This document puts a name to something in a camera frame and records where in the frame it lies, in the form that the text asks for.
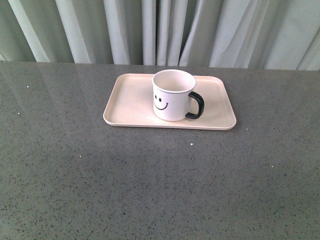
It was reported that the white mug black handle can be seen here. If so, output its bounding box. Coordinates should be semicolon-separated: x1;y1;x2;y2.
152;69;205;122

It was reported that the cream rectangular plastic tray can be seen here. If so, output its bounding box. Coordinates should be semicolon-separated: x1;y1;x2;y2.
103;73;237;131

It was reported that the grey pleated curtain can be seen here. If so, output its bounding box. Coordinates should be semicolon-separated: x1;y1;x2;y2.
0;0;320;71

